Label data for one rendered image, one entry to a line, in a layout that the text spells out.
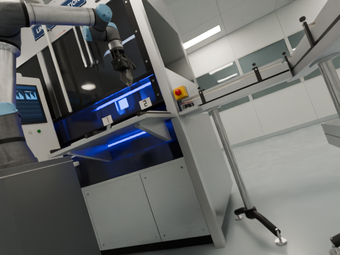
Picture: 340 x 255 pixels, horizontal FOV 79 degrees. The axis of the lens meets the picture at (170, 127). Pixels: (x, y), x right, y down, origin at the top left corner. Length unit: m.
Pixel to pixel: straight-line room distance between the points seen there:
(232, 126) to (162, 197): 4.61
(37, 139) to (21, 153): 1.00
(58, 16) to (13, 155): 0.59
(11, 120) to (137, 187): 0.97
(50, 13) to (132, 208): 1.25
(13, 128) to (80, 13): 0.57
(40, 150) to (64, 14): 1.02
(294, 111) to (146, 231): 4.97
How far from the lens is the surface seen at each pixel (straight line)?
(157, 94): 1.38
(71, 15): 1.08
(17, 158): 0.77
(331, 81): 1.13
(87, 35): 1.22
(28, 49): 2.27
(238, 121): 5.86
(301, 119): 5.96
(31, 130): 1.78
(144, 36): 1.51
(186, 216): 1.46
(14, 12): 1.02
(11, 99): 1.00
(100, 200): 1.78
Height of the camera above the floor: 0.72
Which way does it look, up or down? 4 degrees up
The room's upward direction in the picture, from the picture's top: 19 degrees counter-clockwise
